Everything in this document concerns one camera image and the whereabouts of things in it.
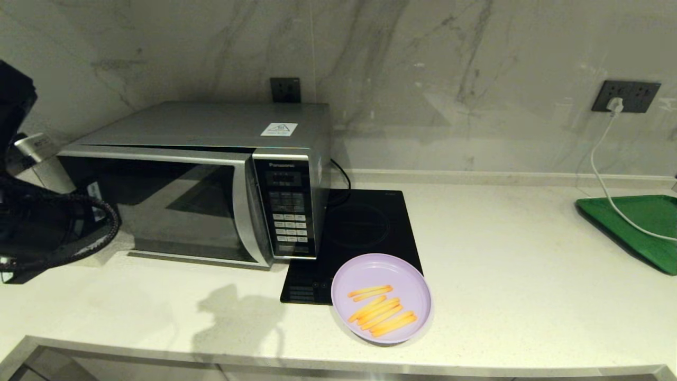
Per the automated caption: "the green plastic tray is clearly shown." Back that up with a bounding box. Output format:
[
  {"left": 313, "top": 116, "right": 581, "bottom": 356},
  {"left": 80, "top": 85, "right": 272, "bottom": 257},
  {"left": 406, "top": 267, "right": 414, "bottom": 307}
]
[{"left": 575, "top": 195, "right": 677, "bottom": 276}]

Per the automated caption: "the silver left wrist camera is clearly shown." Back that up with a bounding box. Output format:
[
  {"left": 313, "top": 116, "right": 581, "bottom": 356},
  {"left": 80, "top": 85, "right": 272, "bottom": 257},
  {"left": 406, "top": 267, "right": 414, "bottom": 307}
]
[{"left": 14, "top": 133, "right": 57, "bottom": 163}]

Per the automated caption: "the white charger cable with plug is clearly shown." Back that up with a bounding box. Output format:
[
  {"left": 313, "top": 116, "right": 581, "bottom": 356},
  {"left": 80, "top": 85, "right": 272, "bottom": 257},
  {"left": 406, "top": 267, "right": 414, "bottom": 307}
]
[{"left": 589, "top": 97, "right": 677, "bottom": 243}]

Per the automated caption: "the silver microwave oven body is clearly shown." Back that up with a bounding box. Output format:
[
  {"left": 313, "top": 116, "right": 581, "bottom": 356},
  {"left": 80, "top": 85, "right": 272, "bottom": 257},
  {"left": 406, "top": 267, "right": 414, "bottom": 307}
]
[{"left": 57, "top": 102, "right": 331, "bottom": 264}]

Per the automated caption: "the beige cabinet front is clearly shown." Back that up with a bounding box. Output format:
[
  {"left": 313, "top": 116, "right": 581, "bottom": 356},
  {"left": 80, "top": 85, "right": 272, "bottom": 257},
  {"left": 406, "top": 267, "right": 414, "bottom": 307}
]
[{"left": 8, "top": 347, "right": 662, "bottom": 381}]

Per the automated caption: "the purple plastic plate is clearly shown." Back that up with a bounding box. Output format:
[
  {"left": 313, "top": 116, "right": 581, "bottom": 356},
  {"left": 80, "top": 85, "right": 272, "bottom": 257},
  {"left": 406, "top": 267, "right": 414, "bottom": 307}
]
[{"left": 331, "top": 253, "right": 433, "bottom": 345}]

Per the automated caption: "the wide dark wall socket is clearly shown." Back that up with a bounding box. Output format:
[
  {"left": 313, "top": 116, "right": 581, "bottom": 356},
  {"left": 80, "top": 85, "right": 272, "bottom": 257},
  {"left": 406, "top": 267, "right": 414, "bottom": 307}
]
[{"left": 591, "top": 80, "right": 662, "bottom": 113}]

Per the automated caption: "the small dark wall socket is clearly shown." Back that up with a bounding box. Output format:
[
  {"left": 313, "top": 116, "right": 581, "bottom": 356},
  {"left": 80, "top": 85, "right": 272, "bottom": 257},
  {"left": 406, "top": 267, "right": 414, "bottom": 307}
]
[{"left": 270, "top": 77, "right": 301, "bottom": 103}]

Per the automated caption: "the black induction cooktop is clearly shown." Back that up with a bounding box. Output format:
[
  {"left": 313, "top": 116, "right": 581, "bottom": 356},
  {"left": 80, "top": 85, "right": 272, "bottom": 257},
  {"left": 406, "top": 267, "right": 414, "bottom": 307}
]
[{"left": 279, "top": 189, "right": 424, "bottom": 306}]

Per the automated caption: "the dark glass microwave door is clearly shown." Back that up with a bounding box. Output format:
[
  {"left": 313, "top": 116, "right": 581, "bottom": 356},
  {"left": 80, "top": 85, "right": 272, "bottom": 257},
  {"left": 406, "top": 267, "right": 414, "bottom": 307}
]
[{"left": 57, "top": 145, "right": 274, "bottom": 268}]

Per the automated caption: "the black power cord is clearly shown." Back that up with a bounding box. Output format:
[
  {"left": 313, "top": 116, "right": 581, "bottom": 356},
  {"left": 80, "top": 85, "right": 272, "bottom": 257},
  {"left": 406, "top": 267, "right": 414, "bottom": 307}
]
[{"left": 331, "top": 158, "right": 352, "bottom": 205}]

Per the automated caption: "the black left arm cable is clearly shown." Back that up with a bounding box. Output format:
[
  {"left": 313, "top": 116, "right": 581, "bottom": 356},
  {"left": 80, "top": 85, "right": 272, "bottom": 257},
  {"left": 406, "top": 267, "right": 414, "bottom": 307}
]
[{"left": 0, "top": 174, "right": 122, "bottom": 274}]

